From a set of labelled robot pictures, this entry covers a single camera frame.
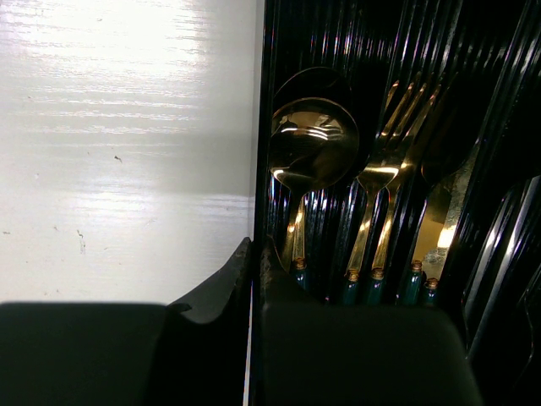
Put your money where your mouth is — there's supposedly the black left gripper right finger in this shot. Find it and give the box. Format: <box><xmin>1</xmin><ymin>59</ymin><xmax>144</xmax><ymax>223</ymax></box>
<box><xmin>260</xmin><ymin>239</ymin><xmax>483</xmax><ymax>405</ymax></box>

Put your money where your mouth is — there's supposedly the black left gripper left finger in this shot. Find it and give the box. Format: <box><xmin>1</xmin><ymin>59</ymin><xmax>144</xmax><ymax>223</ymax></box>
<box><xmin>1</xmin><ymin>239</ymin><xmax>251</xmax><ymax>405</ymax></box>

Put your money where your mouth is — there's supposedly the gold knife green handle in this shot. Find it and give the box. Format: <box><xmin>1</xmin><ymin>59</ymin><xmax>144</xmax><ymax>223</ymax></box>
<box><xmin>413</xmin><ymin>144</ymin><xmax>479</xmax><ymax>304</ymax></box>
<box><xmin>399</xmin><ymin>143</ymin><xmax>466</xmax><ymax>306</ymax></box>

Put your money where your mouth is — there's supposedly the metal chopstick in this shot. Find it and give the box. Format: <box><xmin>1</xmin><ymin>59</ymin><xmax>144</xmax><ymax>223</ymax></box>
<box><xmin>462</xmin><ymin>176</ymin><xmax>540</xmax><ymax>346</ymax></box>

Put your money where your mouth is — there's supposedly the black cutlery tray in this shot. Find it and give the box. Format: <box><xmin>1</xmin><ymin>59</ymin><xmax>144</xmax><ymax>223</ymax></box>
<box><xmin>249</xmin><ymin>1</ymin><xmax>540</xmax><ymax>405</ymax></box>

